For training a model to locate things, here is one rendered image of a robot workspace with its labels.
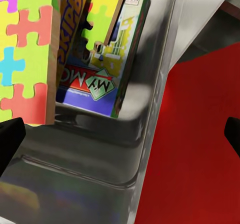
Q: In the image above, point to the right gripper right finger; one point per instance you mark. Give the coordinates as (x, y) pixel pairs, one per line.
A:
(232, 133)

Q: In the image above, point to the board game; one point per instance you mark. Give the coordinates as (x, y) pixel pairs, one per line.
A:
(96, 82)
(71, 12)

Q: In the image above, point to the swivel chair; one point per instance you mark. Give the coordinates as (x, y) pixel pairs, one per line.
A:
(193, 172)

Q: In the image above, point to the toy box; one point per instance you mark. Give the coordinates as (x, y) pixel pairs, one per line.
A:
(87, 168)

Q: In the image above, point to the jigsaw puzzle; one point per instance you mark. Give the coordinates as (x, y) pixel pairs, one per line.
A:
(29, 44)
(102, 16)

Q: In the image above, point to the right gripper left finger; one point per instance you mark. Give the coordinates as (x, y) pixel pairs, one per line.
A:
(12, 133)

